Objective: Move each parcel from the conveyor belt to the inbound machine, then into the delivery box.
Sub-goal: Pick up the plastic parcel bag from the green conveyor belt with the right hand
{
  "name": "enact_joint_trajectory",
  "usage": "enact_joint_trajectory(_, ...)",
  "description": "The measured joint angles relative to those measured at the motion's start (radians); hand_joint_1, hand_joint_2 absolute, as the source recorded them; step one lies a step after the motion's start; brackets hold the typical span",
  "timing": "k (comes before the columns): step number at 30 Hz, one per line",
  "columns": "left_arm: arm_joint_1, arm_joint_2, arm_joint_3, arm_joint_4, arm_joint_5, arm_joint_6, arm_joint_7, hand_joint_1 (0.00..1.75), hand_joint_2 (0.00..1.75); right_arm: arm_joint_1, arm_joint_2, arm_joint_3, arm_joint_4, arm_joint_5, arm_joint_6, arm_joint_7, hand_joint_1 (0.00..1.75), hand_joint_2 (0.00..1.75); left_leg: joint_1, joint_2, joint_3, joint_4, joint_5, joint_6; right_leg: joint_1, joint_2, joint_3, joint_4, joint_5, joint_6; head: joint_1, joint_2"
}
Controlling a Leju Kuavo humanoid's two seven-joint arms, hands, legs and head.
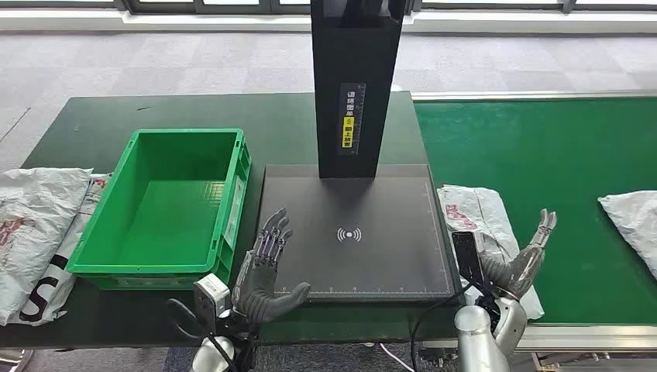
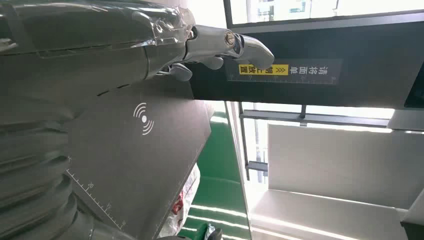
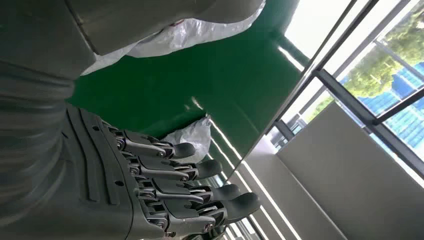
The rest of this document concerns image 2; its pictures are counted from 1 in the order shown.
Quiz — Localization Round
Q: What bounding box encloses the grey parcel bag red print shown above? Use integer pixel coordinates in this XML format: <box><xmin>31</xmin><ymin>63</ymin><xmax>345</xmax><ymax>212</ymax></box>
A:
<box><xmin>158</xmin><ymin>163</ymin><xmax>202</xmax><ymax>239</ymax></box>

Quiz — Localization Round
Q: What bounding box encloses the black inbound scanner machine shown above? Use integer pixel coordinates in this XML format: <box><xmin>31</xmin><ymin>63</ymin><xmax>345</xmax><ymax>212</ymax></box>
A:
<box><xmin>64</xmin><ymin>9</ymin><xmax>424</xmax><ymax>240</ymax></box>

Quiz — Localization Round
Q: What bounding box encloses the yellow and grey machine label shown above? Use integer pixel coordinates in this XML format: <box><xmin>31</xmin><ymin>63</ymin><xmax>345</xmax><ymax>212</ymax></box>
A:
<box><xmin>226</xmin><ymin>58</ymin><xmax>343</xmax><ymax>86</ymax></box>

